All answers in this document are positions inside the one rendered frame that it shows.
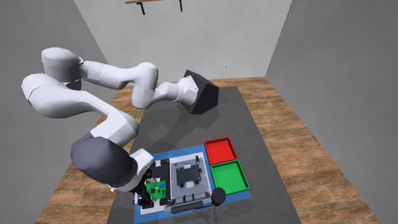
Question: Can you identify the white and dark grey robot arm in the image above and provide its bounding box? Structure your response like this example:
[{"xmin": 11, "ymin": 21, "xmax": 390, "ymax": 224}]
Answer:
[{"xmin": 21, "ymin": 47, "xmax": 198, "ymax": 192}]

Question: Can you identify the red open-top bin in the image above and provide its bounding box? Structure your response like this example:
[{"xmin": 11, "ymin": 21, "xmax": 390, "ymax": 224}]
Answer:
[{"xmin": 205, "ymin": 137, "xmax": 238, "ymax": 166}]

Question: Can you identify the green circuit board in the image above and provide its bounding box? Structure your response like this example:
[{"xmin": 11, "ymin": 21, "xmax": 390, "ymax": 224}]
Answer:
[{"xmin": 145, "ymin": 180, "xmax": 165, "ymax": 199}]

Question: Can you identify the green bin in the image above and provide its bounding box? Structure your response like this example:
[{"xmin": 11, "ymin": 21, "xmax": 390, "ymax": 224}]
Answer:
[{"xmin": 210, "ymin": 159, "xmax": 250, "ymax": 195}]

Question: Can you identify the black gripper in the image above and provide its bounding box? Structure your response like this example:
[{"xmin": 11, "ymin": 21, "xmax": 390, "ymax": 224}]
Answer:
[{"xmin": 128, "ymin": 168, "xmax": 157, "ymax": 207}]

